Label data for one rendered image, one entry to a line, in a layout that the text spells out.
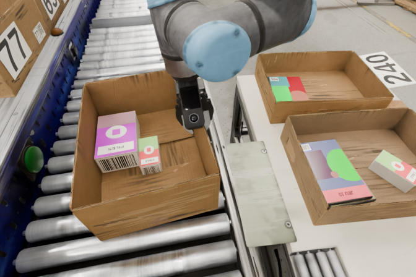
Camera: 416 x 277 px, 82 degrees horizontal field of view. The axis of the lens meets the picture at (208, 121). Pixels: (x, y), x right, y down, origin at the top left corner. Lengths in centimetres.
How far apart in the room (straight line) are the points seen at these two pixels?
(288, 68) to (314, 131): 34
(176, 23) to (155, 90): 43
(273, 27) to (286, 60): 64
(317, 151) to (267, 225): 26
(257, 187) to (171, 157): 26
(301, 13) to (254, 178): 44
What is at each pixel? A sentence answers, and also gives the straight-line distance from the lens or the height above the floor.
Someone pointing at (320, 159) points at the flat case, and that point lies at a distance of 75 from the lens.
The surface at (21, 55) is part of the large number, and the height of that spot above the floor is 94.
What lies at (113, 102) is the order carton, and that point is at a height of 83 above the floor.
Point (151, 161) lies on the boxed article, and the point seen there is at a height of 80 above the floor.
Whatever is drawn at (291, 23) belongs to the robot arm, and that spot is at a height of 118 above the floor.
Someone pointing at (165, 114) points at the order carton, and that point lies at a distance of 85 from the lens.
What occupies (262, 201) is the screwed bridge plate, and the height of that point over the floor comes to 75.
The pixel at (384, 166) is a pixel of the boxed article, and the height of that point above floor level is 80.
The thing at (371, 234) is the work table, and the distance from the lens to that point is 74.
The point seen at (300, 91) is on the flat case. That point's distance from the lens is 97.
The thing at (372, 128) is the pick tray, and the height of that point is 76.
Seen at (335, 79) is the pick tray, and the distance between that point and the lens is 111.
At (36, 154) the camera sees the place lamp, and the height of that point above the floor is 82.
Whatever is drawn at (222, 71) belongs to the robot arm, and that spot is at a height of 114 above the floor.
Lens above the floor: 135
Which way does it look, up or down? 47 degrees down
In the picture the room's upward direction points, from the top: straight up
